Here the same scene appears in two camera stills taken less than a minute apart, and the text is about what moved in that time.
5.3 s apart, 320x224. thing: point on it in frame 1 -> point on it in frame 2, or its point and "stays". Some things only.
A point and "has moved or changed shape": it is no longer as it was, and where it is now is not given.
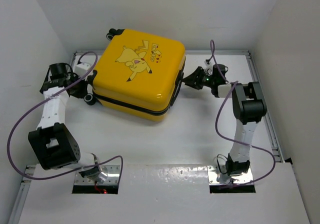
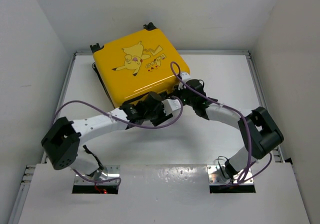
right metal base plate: (215, 177) stays
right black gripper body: (208, 81) -> (183, 95)
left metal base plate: (112, 172) stays
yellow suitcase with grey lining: (138, 75) has moved or changed shape
